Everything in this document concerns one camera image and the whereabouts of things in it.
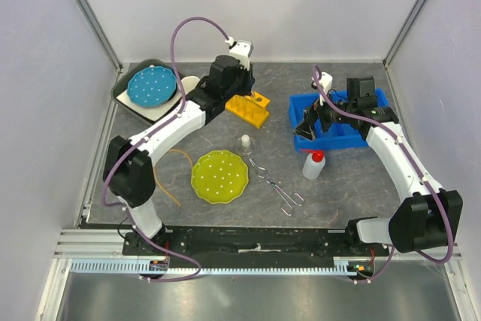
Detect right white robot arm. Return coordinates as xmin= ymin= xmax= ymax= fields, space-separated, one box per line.
xmin=294 ymin=68 xmax=463 ymax=263

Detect pink mug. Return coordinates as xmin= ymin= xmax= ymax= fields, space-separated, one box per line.
xmin=181 ymin=76 xmax=200 ymax=94

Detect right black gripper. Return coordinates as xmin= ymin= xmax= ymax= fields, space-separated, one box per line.
xmin=292 ymin=86 xmax=357 ymax=141

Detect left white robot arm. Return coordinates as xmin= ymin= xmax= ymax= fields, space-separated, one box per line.
xmin=103 ymin=55 xmax=255 ymax=256

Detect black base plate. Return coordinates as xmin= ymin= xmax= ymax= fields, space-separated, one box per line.
xmin=122 ymin=225 xmax=390 ymax=266

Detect metal crucible tongs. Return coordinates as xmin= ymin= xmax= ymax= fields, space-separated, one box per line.
xmin=249 ymin=158 xmax=304 ymax=217

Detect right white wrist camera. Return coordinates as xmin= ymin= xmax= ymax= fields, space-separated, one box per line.
xmin=311 ymin=71 xmax=333 ymax=95

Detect green dotted plate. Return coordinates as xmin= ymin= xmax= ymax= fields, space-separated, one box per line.
xmin=191 ymin=150 xmax=249 ymax=204

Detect yellow test tube rack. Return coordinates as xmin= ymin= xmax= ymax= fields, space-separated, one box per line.
xmin=225 ymin=91 xmax=271 ymax=129

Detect glass flask white stopper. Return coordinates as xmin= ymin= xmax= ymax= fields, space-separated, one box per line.
xmin=237 ymin=134 xmax=257 ymax=156

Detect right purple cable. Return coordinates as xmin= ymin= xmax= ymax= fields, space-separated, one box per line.
xmin=311 ymin=64 xmax=455 ymax=284

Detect slotted cable duct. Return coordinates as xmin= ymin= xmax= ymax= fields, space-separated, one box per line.
xmin=70 ymin=259 xmax=359 ymax=277

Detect blue plastic bin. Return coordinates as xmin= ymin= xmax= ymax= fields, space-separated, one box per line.
xmin=288 ymin=93 xmax=368 ymax=152

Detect white square plate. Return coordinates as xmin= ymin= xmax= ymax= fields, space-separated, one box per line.
xmin=113 ymin=91 xmax=181 ymax=123

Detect blue dotted plate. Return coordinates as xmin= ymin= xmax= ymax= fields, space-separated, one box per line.
xmin=126 ymin=66 xmax=177 ymax=108

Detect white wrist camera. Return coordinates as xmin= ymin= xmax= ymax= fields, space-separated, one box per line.
xmin=311 ymin=71 xmax=333 ymax=95
xmin=225 ymin=37 xmax=253 ymax=71

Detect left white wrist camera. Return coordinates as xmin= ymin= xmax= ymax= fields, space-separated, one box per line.
xmin=225 ymin=37 xmax=253 ymax=71

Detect white wash bottle red cap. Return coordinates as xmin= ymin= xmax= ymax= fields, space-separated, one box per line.
xmin=301 ymin=149 xmax=326 ymax=180

